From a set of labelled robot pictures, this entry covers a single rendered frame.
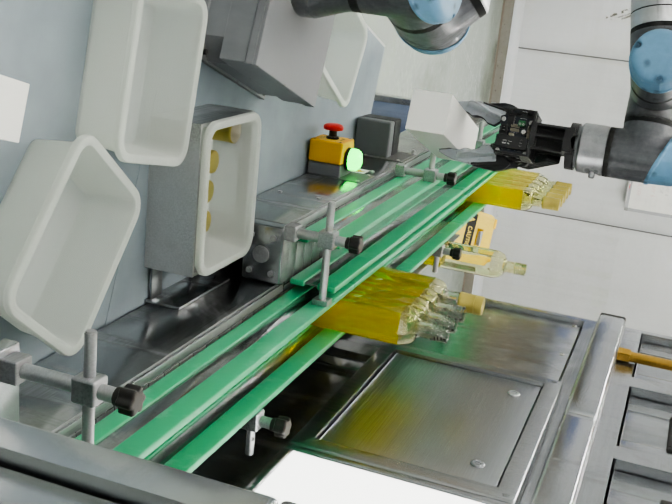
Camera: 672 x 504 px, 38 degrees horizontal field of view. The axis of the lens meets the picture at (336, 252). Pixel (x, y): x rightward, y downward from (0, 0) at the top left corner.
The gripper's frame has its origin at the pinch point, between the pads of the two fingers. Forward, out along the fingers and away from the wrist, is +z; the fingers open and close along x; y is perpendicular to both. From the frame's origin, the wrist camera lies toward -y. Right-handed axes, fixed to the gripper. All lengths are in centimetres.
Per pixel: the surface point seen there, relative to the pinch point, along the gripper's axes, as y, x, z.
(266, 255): 8.6, 25.8, 23.1
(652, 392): -43, 35, -38
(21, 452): 94, 43, 3
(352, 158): -28.7, 3.4, 25.0
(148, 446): 55, 49, 13
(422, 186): -42.7, 4.8, 13.7
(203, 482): 91, 43, -10
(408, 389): -13.4, 43.0, 1.1
